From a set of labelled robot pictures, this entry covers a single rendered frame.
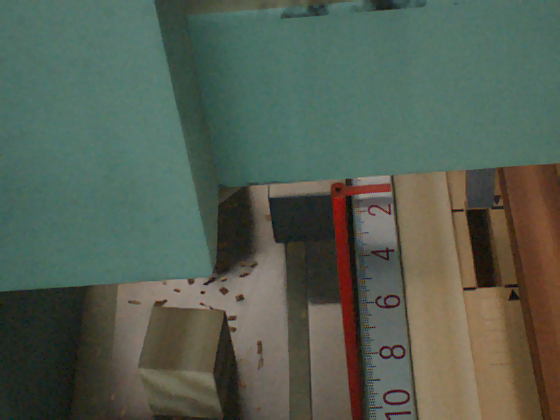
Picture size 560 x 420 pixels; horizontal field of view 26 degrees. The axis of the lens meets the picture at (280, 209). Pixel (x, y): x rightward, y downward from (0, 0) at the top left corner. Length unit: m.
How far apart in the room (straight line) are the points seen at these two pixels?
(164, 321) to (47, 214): 0.23
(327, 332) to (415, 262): 0.16
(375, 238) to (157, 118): 0.13
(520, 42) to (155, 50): 0.10
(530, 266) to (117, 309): 0.26
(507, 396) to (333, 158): 0.10
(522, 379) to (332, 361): 0.17
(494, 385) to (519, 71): 0.11
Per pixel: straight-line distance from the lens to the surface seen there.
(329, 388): 0.54
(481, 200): 0.43
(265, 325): 0.59
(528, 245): 0.42
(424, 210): 0.43
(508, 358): 0.40
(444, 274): 0.41
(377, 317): 0.39
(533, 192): 0.43
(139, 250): 0.34
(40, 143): 0.31
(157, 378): 0.54
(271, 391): 0.56
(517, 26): 0.33
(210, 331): 0.54
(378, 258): 0.41
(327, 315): 0.57
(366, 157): 0.36
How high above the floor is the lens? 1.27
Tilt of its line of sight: 48 degrees down
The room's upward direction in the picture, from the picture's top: 8 degrees counter-clockwise
